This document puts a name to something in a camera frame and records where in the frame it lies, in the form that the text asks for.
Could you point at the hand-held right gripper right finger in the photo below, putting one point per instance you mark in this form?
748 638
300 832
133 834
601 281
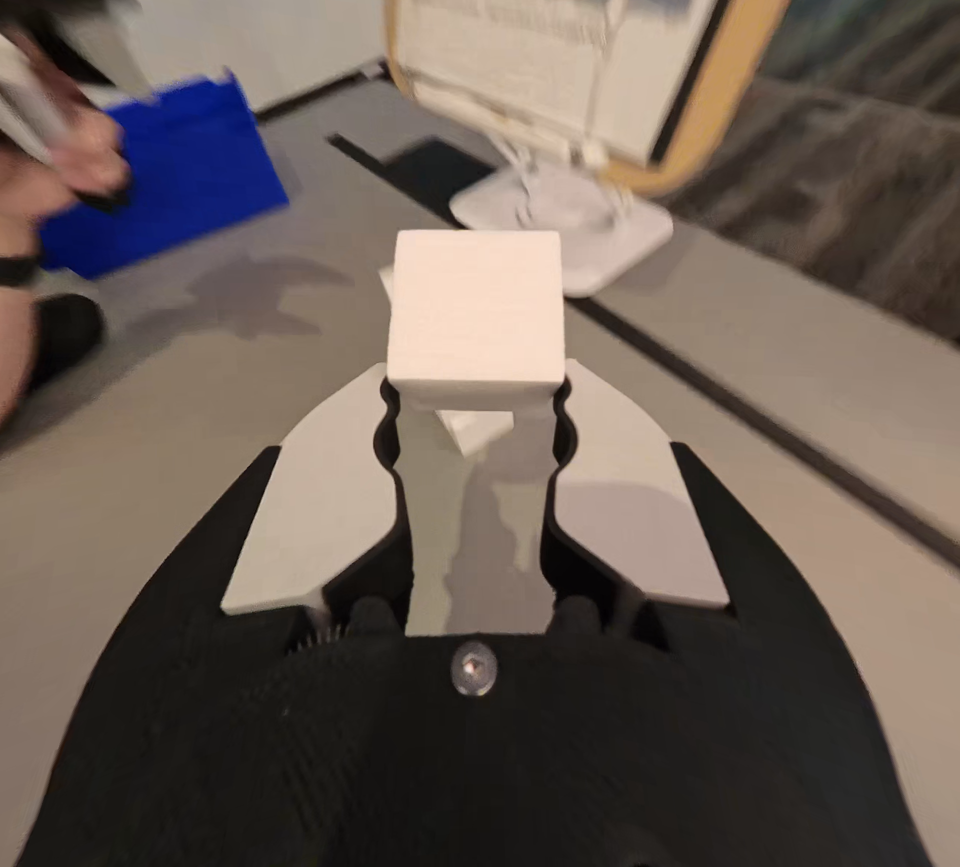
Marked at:
637 507

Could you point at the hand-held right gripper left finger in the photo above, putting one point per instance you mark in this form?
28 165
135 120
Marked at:
315 507

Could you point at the white hard foam cube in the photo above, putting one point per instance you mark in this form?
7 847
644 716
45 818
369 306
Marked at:
385 280
472 432
476 312

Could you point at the person's left hand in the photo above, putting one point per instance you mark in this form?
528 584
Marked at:
82 158

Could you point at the black wristband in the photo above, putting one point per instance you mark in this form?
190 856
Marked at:
15 271

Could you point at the blue plastic bin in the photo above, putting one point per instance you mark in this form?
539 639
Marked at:
187 169

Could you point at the wooden book stand white base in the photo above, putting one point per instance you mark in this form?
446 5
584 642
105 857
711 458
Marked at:
562 229

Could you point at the printed instruction sheet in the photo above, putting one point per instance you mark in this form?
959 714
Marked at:
540 42

